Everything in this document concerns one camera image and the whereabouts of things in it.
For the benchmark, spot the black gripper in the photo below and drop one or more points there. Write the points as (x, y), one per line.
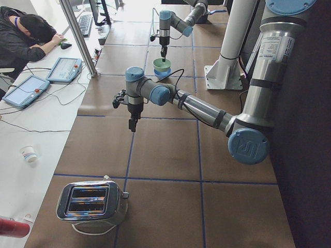
(134, 110)
(163, 42)

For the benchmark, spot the green bowl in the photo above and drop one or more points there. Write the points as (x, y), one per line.
(161, 64)

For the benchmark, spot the blue bowl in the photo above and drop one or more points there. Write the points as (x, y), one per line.
(163, 74)

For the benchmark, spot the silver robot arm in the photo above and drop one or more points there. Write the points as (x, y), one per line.
(236, 93)
(168, 19)

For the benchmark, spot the purple saucepan with glass lid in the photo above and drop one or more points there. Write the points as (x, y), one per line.
(203, 19)

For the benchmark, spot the black monitor stand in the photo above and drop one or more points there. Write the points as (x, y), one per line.
(100, 12)

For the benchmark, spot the black keyboard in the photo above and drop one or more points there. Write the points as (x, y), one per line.
(85, 24)

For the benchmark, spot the far blue teach pendant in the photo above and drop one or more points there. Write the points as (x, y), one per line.
(65, 70)

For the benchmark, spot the blue teach pendant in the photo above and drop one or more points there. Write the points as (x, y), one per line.
(26, 92)
(65, 70)

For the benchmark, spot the cream white appliance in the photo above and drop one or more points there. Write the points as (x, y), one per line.
(93, 208)

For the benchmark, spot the black computer mouse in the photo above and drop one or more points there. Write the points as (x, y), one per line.
(65, 45)

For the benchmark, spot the paper cup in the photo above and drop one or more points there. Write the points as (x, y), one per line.
(28, 153)

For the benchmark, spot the near blue teach pendant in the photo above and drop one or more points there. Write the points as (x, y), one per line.
(26, 92)

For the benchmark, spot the person in black jacket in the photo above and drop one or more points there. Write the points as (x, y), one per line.
(25, 38)

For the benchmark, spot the red fire extinguisher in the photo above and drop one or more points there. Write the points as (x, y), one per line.
(10, 228)

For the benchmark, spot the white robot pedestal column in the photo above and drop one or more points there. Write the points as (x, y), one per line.
(224, 74)

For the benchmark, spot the aluminium frame post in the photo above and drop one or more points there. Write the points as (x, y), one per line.
(73, 24)

